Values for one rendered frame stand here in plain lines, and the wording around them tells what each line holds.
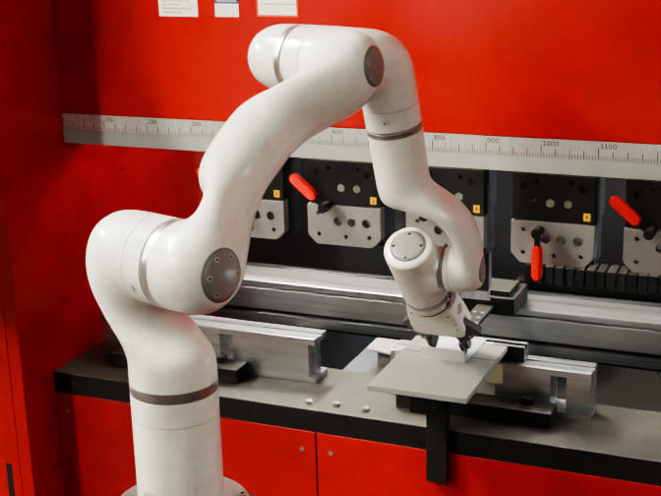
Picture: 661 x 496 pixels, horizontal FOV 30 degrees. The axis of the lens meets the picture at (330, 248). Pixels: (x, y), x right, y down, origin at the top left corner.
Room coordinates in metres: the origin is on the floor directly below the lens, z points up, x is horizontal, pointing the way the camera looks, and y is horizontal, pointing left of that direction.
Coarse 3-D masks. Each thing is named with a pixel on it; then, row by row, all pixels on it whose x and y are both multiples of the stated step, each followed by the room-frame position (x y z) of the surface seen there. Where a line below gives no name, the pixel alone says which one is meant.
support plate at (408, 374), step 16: (416, 336) 2.23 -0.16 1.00; (400, 352) 2.14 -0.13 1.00; (416, 352) 2.14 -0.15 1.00; (480, 352) 2.13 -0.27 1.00; (496, 352) 2.13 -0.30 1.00; (384, 368) 2.07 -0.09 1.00; (400, 368) 2.06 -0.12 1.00; (416, 368) 2.06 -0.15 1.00; (432, 368) 2.06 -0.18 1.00; (448, 368) 2.06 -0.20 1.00; (464, 368) 2.06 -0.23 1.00; (480, 368) 2.05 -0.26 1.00; (368, 384) 2.00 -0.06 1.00; (384, 384) 1.99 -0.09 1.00; (400, 384) 1.99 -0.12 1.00; (416, 384) 1.99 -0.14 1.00; (432, 384) 1.99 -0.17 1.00; (448, 384) 1.99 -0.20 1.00; (464, 384) 1.98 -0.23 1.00; (480, 384) 2.00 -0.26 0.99; (448, 400) 1.93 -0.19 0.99; (464, 400) 1.92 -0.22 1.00
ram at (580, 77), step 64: (64, 0) 2.50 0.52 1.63; (128, 0) 2.44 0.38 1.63; (320, 0) 2.28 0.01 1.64; (384, 0) 2.23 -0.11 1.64; (448, 0) 2.18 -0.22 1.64; (512, 0) 2.14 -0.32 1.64; (576, 0) 2.09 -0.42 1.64; (640, 0) 2.05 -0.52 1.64; (64, 64) 2.51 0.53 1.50; (128, 64) 2.45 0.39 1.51; (192, 64) 2.39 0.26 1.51; (448, 64) 2.18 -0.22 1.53; (512, 64) 2.14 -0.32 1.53; (576, 64) 2.09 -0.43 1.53; (640, 64) 2.05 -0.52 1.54; (448, 128) 2.18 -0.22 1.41; (512, 128) 2.14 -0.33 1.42; (576, 128) 2.09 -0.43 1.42; (640, 128) 2.05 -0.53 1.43
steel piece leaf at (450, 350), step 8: (440, 344) 2.17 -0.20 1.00; (448, 344) 2.17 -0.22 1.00; (456, 344) 2.17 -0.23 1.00; (472, 344) 2.17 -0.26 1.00; (480, 344) 2.17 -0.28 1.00; (424, 352) 2.12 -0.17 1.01; (432, 352) 2.11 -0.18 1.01; (440, 352) 2.10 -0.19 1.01; (448, 352) 2.10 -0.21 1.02; (456, 352) 2.09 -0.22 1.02; (464, 352) 2.08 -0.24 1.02; (472, 352) 2.13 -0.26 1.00; (448, 360) 2.10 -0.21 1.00; (456, 360) 2.09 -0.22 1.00; (464, 360) 2.08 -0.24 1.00
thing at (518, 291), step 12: (492, 288) 2.40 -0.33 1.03; (504, 288) 2.40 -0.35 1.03; (516, 288) 2.43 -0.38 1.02; (468, 300) 2.40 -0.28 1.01; (480, 300) 2.39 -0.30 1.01; (492, 300) 2.38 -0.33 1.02; (504, 300) 2.37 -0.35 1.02; (516, 300) 2.38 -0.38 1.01; (480, 312) 2.34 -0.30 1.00; (492, 312) 2.38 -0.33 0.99; (504, 312) 2.37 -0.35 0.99; (516, 312) 2.38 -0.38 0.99; (480, 324) 2.29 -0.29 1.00
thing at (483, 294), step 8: (488, 256) 2.18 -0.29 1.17; (488, 264) 2.18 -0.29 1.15; (488, 272) 2.18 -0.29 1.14; (488, 280) 2.18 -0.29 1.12; (480, 288) 2.19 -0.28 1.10; (488, 288) 2.18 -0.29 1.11; (464, 296) 2.21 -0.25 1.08; (472, 296) 2.21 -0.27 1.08; (480, 296) 2.20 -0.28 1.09; (488, 296) 2.19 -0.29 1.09
